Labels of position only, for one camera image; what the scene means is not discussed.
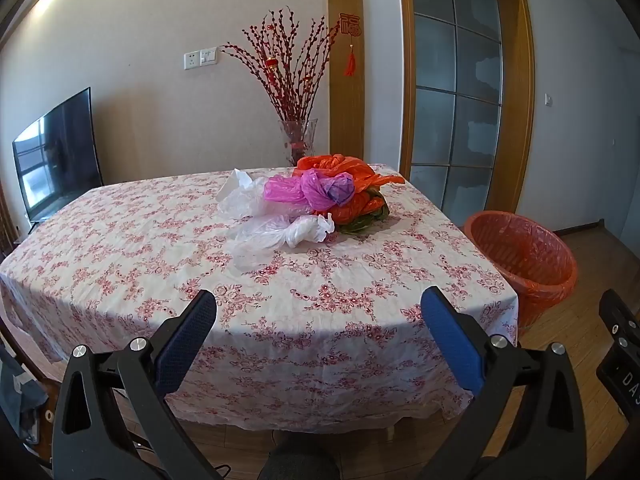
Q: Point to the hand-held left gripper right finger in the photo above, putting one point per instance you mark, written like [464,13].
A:
[450,335]

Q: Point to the wooden door frame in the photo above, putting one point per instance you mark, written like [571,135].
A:
[520,85]

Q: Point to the olive green plastic bag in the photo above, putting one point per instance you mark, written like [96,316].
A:
[372,217]

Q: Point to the grey-blue cloth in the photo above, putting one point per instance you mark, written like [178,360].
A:
[17,390]

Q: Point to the white light switch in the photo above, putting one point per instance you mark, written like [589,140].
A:
[208,56]

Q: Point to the red decorative branches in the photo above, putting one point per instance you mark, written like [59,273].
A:
[292,75]

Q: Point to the wooden wall post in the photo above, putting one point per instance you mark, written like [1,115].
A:
[345,85]

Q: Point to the orange plastic bag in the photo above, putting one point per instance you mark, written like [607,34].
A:
[357,210]
[350,165]

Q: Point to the flat screen television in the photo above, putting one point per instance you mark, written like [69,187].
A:
[55,160]

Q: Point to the white plastic bag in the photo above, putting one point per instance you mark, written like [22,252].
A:
[237,195]

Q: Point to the glass vase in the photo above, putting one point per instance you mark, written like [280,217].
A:
[298,142]

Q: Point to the clear plastic bag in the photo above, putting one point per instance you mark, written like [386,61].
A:
[280,232]

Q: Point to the orange plastic wastebasket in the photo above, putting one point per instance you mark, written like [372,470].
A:
[520,255]

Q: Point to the frosted glass sliding door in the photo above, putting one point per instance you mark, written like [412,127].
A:
[450,110]

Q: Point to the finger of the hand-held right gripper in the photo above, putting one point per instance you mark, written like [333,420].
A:
[620,320]

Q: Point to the red hanging tassel ornament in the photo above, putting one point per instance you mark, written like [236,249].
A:
[350,27]

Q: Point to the white wall socket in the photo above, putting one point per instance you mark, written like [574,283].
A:
[191,60]

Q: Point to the pink plastic bag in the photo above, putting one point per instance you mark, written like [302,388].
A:
[295,190]

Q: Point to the small white wall switch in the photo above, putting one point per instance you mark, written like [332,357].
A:
[549,99]

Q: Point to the floral tablecloth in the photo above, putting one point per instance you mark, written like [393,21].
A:
[150,260]

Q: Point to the purple plastic bag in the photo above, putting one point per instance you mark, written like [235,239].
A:
[337,190]

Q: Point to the person's dark trouser leg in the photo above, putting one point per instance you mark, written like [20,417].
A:
[297,460]

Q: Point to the orange bin liner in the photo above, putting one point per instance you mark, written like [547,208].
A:
[545,290]

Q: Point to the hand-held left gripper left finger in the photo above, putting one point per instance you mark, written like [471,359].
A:
[187,330]

